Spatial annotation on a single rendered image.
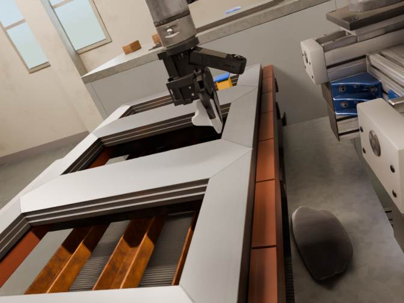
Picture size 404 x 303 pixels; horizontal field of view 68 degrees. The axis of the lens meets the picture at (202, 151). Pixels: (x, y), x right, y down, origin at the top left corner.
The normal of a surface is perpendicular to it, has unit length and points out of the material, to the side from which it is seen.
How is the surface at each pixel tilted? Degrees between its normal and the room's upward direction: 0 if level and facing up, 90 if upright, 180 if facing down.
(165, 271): 0
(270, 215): 0
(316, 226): 8
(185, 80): 90
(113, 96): 90
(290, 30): 90
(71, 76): 90
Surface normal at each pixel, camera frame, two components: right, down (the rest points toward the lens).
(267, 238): -0.33, -0.84
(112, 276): 0.92, -0.20
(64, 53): -0.12, 0.49
